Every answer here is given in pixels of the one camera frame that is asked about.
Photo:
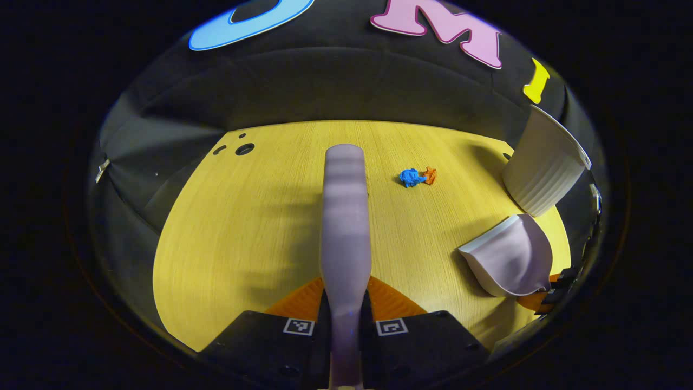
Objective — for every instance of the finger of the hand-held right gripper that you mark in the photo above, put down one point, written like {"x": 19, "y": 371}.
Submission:
{"x": 536, "y": 302}

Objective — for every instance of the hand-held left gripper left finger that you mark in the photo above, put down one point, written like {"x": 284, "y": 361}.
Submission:
{"x": 260, "y": 346}

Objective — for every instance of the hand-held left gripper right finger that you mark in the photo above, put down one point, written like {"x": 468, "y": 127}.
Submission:
{"x": 427, "y": 352}

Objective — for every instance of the pink dustpan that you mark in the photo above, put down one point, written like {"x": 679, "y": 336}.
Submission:
{"x": 514, "y": 260}

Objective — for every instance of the white ribbed garbage bin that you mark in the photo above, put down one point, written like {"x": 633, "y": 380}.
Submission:
{"x": 541, "y": 168}

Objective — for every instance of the small pink broom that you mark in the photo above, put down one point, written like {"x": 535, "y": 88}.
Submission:
{"x": 345, "y": 227}

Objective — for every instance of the orange paper trash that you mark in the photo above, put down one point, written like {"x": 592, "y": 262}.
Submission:
{"x": 431, "y": 175}

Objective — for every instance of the blue paper trash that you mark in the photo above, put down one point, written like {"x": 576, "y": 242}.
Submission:
{"x": 411, "y": 177}

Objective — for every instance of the white backdrop clip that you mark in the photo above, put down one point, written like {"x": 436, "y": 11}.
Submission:
{"x": 102, "y": 170}

